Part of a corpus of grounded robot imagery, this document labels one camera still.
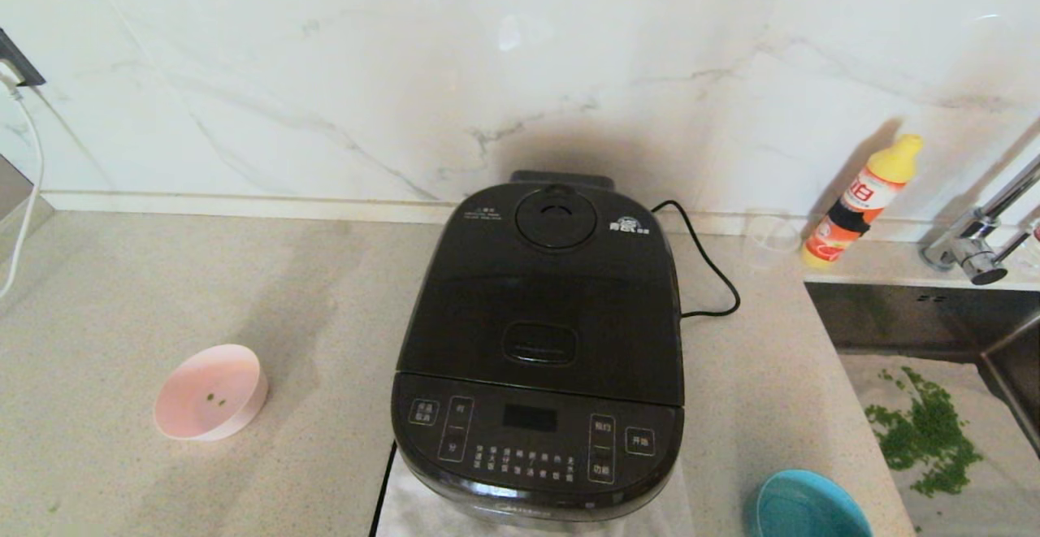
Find grey wall socket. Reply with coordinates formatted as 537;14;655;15
0;27;47;87

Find stainless steel sink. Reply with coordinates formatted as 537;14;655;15
804;281;1040;537

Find green grains on sink towel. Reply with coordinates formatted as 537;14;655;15
865;366;984;497

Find clear plastic cup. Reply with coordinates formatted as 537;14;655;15
743;210;804;271

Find black power cable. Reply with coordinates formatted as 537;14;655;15
652;200;742;318

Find white towel in sink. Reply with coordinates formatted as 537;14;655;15
837;350;1040;537

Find clear plastic water bottle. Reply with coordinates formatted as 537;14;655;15
1016;219;1040;271

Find yellow orange squeeze bottle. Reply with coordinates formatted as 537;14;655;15
800;134;925;268

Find black rice cooker lid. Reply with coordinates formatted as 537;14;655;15
398;170;686;408

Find white towel under cooker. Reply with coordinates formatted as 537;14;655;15
378;456;696;537

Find blue bowl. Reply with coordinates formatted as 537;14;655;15
756;470;874;537

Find pink bowl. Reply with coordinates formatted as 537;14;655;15
153;344;269;442

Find chrome faucet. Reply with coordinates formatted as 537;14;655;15
920;155;1040;286

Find grey metal panel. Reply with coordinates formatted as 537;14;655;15
0;155;54;262

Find white power cable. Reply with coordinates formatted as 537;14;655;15
0;82;43;298

